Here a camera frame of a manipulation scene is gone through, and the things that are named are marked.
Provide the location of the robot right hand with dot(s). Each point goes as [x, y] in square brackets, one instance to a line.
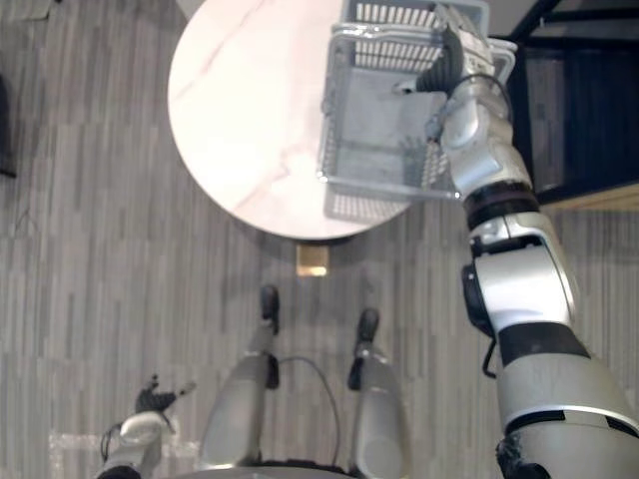
[449, 65]

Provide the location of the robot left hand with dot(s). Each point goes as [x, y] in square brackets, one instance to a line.
[152, 399]

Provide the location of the grey plastic shopping basket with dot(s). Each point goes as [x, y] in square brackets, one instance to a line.
[369, 125]

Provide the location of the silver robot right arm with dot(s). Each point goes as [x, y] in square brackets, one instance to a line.
[524, 279]

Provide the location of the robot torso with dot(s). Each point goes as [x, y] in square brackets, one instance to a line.
[279, 471]

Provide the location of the gold table base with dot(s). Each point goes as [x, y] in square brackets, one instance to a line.
[312, 259]

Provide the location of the round white marble table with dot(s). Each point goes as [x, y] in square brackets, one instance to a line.
[239, 125]

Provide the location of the silver robot right leg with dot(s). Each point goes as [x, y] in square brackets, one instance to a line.
[377, 399]

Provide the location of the black object on floor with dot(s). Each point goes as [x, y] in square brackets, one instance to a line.
[5, 130]

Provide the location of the wooden produce stand black frame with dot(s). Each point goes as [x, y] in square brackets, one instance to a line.
[521, 125]

